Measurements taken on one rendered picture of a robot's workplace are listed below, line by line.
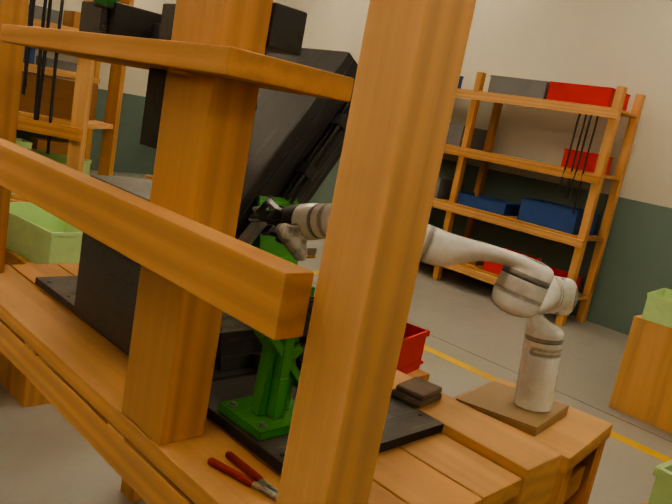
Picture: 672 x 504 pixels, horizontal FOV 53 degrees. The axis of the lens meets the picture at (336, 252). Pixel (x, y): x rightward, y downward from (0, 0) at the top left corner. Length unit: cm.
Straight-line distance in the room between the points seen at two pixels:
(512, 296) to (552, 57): 635
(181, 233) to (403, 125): 40
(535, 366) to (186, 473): 91
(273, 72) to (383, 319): 41
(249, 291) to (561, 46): 677
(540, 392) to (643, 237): 525
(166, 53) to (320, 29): 870
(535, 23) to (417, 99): 694
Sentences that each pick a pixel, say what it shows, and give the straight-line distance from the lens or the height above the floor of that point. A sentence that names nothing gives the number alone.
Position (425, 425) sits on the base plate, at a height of 90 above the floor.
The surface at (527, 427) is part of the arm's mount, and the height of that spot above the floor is 86.
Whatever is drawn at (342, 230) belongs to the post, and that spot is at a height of 134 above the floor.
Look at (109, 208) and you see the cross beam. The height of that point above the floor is 125.
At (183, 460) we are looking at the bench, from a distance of 119.
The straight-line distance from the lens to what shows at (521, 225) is 670.
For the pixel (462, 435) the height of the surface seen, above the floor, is 90.
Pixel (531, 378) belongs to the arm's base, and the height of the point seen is 95.
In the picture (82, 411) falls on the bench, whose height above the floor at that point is 81.
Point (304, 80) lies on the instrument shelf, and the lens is 106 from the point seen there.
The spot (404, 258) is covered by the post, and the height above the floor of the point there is 132.
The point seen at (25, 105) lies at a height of 122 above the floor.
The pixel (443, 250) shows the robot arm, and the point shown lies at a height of 128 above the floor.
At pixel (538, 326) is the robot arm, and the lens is 169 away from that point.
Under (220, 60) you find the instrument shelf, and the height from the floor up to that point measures 152.
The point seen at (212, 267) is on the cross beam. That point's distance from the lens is 96.
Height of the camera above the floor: 147
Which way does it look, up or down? 11 degrees down
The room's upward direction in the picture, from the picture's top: 11 degrees clockwise
